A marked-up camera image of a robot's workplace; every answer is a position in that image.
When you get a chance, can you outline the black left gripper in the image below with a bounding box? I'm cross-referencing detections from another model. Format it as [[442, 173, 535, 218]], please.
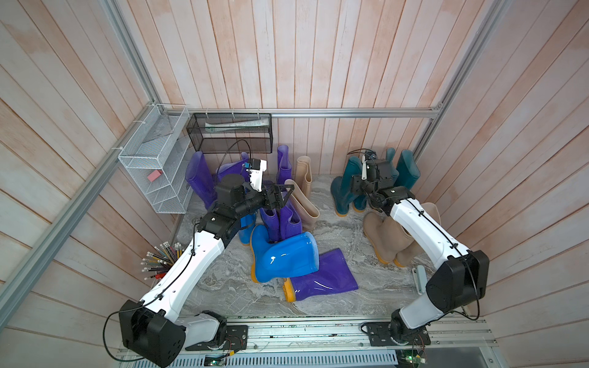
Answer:
[[234, 181, 295, 218]]

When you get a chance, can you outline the large beige boot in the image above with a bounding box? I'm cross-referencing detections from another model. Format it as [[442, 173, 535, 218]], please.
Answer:
[[394, 202, 442, 268]]

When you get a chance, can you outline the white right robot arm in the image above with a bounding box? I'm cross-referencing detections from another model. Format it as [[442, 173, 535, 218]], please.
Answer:
[[350, 155, 489, 345]]

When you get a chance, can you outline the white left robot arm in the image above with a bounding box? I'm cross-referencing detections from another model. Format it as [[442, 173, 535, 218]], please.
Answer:
[[115, 173, 294, 367]]

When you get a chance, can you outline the lilac purple boot left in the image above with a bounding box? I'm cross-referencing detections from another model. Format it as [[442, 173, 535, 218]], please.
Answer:
[[260, 209, 281, 242]]

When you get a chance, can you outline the lilac purple boot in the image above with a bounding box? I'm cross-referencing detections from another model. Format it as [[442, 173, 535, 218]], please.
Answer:
[[279, 201, 303, 240], [260, 209, 281, 242]]

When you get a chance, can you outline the lilac purple boot right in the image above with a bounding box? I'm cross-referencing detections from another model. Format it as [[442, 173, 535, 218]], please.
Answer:
[[279, 201, 303, 240]]

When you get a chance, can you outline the small blue boot standing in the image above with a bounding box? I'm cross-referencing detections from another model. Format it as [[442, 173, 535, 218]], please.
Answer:
[[238, 213, 257, 245]]

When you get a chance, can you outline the large blue boot lying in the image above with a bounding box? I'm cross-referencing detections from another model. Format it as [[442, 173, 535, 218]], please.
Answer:
[[250, 225, 320, 284]]

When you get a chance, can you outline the large purple boot lying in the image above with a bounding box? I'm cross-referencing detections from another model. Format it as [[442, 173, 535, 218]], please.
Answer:
[[282, 248, 359, 303]]

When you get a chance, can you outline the pink eraser block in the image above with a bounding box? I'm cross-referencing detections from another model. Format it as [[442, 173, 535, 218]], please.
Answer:
[[147, 170, 163, 182]]

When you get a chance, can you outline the pencil bundle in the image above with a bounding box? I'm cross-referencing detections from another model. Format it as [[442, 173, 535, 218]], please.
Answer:
[[141, 242, 187, 281]]

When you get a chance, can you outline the vented grille strip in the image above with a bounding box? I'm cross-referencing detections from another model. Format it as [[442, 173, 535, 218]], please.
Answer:
[[170, 350, 399, 367]]

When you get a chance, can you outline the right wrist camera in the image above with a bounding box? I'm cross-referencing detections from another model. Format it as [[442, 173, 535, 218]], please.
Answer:
[[361, 153, 368, 181]]

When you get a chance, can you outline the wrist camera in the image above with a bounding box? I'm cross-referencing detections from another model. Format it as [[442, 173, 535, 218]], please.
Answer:
[[361, 153, 368, 181], [245, 158, 268, 193]]

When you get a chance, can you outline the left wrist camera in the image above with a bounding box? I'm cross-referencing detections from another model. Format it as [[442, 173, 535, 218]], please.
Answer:
[[245, 158, 268, 193]]

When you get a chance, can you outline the black mesh wall basket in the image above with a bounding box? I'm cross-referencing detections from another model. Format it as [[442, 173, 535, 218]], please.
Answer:
[[187, 112, 274, 154]]

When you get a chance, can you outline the white wire wall shelf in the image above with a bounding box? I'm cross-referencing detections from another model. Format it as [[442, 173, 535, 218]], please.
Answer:
[[118, 104, 191, 214]]

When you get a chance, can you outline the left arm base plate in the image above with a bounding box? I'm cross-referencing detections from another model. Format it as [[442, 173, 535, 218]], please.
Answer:
[[186, 324, 248, 352]]

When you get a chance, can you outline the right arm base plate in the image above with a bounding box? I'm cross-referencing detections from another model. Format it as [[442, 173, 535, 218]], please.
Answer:
[[360, 320, 431, 347]]

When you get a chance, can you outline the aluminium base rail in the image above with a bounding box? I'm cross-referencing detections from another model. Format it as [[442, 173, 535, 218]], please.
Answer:
[[174, 315, 499, 360]]

